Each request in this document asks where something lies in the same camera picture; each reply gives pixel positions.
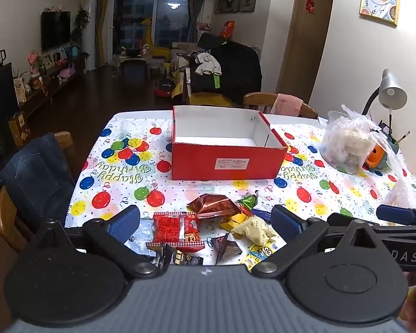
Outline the small coffee table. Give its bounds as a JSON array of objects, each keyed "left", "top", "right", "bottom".
[{"left": 113, "top": 50, "right": 149, "bottom": 80}]

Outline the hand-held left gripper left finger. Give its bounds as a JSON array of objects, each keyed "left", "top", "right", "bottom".
[{"left": 43, "top": 205, "right": 163, "bottom": 280}]

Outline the dark triangular snack packet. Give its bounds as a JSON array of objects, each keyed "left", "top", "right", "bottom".
[{"left": 211, "top": 232, "right": 243, "bottom": 265}]

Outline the black television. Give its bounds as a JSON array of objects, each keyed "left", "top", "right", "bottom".
[{"left": 41, "top": 11, "right": 72, "bottom": 52}]

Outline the yellow candy wrapper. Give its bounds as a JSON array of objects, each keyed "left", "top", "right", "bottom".
[{"left": 220, "top": 213, "right": 253, "bottom": 231}]

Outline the green snack packet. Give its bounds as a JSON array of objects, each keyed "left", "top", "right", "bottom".
[{"left": 236, "top": 194, "right": 258, "bottom": 210}]

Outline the wooden door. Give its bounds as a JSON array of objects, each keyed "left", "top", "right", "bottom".
[{"left": 275, "top": 0, "right": 337, "bottom": 96}]

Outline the grey yellow curtain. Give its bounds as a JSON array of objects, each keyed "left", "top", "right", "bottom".
[
  {"left": 92, "top": 0, "right": 113, "bottom": 68},
  {"left": 189, "top": 0, "right": 212, "bottom": 46}
]

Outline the dark wooden tv cabinet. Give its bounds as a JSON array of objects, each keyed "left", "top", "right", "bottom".
[{"left": 17, "top": 55, "right": 87, "bottom": 118}]

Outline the red cardboard box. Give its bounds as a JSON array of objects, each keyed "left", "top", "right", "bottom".
[{"left": 171, "top": 105, "right": 289, "bottom": 181}]

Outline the white paper bag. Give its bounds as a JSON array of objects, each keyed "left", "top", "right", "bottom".
[{"left": 13, "top": 77, "right": 27, "bottom": 104}]

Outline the blue denim jacket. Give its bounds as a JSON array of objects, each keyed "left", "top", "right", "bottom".
[{"left": 0, "top": 132, "right": 77, "bottom": 231}]

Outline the yellow giraffe toy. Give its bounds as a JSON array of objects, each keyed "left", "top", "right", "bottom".
[{"left": 141, "top": 18, "right": 170, "bottom": 58}]

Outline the white blue snack packet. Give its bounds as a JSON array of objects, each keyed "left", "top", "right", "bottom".
[{"left": 252, "top": 192, "right": 278, "bottom": 217}]

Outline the glass balcony door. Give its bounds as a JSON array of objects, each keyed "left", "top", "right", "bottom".
[{"left": 113, "top": 0, "right": 191, "bottom": 56}]

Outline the orange pencil sharpener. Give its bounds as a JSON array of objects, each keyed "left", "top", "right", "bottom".
[{"left": 364, "top": 142, "right": 389, "bottom": 170}]

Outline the white crumpled cloth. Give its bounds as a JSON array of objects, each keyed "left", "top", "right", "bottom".
[{"left": 194, "top": 54, "right": 222, "bottom": 76}]

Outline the red snack packet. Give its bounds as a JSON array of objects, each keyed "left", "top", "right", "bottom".
[{"left": 153, "top": 211, "right": 206, "bottom": 253}]

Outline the crumpled clear plastic bag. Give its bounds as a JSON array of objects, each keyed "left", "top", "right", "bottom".
[{"left": 383, "top": 177, "right": 416, "bottom": 212}]

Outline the grey desk lamp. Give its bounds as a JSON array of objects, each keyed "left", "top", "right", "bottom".
[{"left": 361, "top": 68, "right": 409, "bottom": 136}]

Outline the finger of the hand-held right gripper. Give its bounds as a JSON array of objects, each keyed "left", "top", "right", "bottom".
[
  {"left": 328, "top": 213, "right": 385, "bottom": 231},
  {"left": 376, "top": 205, "right": 416, "bottom": 227}
]

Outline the brown cardboard box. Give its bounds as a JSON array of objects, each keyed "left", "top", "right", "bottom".
[{"left": 9, "top": 112, "right": 32, "bottom": 147}]

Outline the pink flower bouquet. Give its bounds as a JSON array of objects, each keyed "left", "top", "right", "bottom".
[{"left": 28, "top": 50, "right": 44, "bottom": 75}]

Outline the red toy car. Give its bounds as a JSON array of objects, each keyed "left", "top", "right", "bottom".
[{"left": 154, "top": 80, "right": 176, "bottom": 98}]

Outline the black snack packet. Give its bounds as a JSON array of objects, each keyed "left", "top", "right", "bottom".
[{"left": 156, "top": 243, "right": 203, "bottom": 268}]

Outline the yellow cartoon snack packet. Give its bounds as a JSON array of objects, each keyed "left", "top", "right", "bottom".
[{"left": 241, "top": 243, "right": 278, "bottom": 272}]

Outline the brown foil snack packet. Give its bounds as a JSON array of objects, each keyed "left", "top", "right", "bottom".
[{"left": 188, "top": 193, "right": 243, "bottom": 219}]

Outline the white tower air conditioner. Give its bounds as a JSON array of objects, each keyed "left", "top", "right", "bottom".
[{"left": 81, "top": 0, "right": 98, "bottom": 73}]

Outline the balloon print tablecloth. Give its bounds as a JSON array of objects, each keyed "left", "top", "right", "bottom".
[{"left": 65, "top": 111, "right": 416, "bottom": 272}]

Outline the cream snack packet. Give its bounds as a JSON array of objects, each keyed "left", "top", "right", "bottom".
[{"left": 230, "top": 215, "right": 280, "bottom": 247}]

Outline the wooden chair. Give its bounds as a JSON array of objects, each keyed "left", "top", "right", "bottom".
[
  {"left": 243, "top": 92, "right": 319, "bottom": 120},
  {"left": 0, "top": 131, "right": 75, "bottom": 254}
]

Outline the wooden bench yellow cushion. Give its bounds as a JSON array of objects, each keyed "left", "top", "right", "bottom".
[{"left": 171, "top": 67, "right": 243, "bottom": 108}]

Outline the pink cloth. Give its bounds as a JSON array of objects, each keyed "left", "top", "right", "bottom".
[{"left": 273, "top": 93, "right": 304, "bottom": 117}]

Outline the black jacket pile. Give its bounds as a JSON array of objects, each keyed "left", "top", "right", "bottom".
[{"left": 189, "top": 33, "right": 263, "bottom": 105}]

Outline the teal pen holder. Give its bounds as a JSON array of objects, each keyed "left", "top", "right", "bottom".
[{"left": 379, "top": 121, "right": 411, "bottom": 155}]

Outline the green potted plant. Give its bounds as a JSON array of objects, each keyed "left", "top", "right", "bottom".
[{"left": 71, "top": 9, "right": 91, "bottom": 47}]

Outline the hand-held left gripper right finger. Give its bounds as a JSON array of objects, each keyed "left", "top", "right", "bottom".
[{"left": 251, "top": 205, "right": 377, "bottom": 280}]

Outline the clear plastic food bag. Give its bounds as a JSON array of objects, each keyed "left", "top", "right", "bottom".
[{"left": 319, "top": 104, "right": 403, "bottom": 175}]

